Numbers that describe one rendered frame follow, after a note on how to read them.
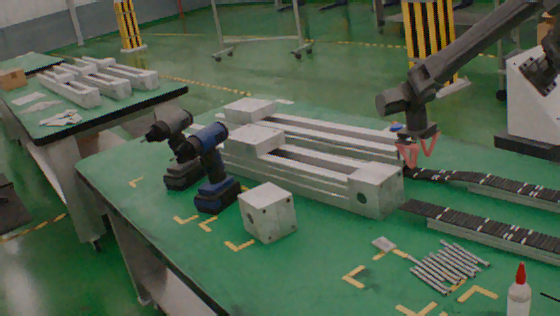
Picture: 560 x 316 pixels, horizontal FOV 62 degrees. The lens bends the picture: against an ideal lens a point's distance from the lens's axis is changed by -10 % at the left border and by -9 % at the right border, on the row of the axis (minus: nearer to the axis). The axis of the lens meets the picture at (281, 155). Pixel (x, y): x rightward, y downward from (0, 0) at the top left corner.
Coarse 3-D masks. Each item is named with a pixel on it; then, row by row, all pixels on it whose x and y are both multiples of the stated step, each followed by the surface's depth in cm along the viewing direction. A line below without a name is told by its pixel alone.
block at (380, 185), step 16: (352, 176) 120; (368, 176) 118; (384, 176) 116; (400, 176) 119; (352, 192) 120; (368, 192) 116; (384, 192) 116; (400, 192) 121; (352, 208) 123; (368, 208) 118; (384, 208) 117
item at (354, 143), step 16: (288, 128) 161; (304, 128) 166; (320, 128) 160; (336, 128) 155; (352, 128) 151; (288, 144) 164; (304, 144) 157; (320, 144) 152; (336, 144) 148; (352, 144) 142; (368, 144) 138; (384, 144) 136; (352, 160) 144; (368, 160) 140; (384, 160) 135; (400, 160) 134; (416, 160) 140
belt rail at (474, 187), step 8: (472, 184) 120; (480, 184) 118; (480, 192) 119; (488, 192) 117; (496, 192) 116; (504, 192) 114; (512, 192) 112; (512, 200) 113; (520, 200) 111; (528, 200) 110; (536, 200) 108; (544, 200) 106; (544, 208) 107; (552, 208) 105
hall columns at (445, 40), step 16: (128, 0) 1038; (416, 0) 417; (432, 0) 409; (448, 0) 422; (128, 16) 1047; (416, 16) 425; (432, 16) 413; (448, 16) 426; (128, 32) 1055; (416, 32) 432; (432, 32) 418; (448, 32) 430; (128, 48) 1065; (416, 48) 439; (432, 48) 424
